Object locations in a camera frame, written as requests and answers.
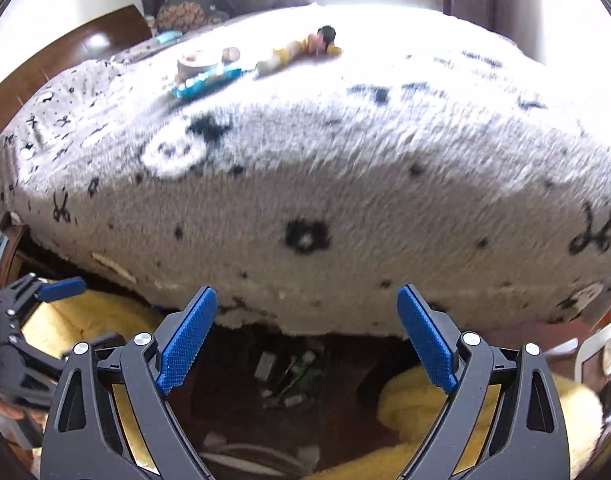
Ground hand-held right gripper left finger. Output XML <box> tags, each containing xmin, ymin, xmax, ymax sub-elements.
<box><xmin>40</xmin><ymin>286</ymin><xmax>219</xmax><ymax>480</ymax></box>

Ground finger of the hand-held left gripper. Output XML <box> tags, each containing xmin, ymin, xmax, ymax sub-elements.
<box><xmin>0</xmin><ymin>274</ymin><xmax>86</xmax><ymax>329</ymax></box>
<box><xmin>0</xmin><ymin>332</ymin><xmax>69</xmax><ymax>406</ymax></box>

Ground green and white packets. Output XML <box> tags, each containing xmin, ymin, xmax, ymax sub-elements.
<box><xmin>254</xmin><ymin>345</ymin><xmax>327</xmax><ymax>409</ymax></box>

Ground dark wooden headboard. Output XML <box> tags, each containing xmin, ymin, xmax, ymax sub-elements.
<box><xmin>0</xmin><ymin>4</ymin><xmax>154</xmax><ymax>126</ymax></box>

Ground white round tub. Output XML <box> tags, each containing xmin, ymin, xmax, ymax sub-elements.
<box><xmin>177</xmin><ymin>49</ymin><xmax>222</xmax><ymax>80</ymax></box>

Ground dark patterned pillow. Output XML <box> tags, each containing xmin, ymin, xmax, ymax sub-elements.
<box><xmin>156</xmin><ymin>0</ymin><xmax>227</xmax><ymax>34</ymax></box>

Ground white cable bundle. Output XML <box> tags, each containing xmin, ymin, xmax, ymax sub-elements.
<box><xmin>200</xmin><ymin>432</ymin><xmax>321</xmax><ymax>475</ymax></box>

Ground yellow fluffy cloth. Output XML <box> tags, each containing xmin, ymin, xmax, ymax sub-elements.
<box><xmin>23</xmin><ymin>290</ymin><xmax>603</xmax><ymax>480</ymax></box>

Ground small dark and pink object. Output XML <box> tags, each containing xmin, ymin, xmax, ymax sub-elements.
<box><xmin>308</xmin><ymin>25</ymin><xmax>339</xmax><ymax>54</ymax></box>

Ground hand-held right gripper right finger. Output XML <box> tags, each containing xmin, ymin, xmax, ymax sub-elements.
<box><xmin>396</xmin><ymin>284</ymin><xmax>571</xmax><ymax>480</ymax></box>

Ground grey cat-print fleece blanket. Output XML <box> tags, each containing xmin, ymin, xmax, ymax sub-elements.
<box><xmin>0</xmin><ymin>2</ymin><xmax>611</xmax><ymax>333</ymax></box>

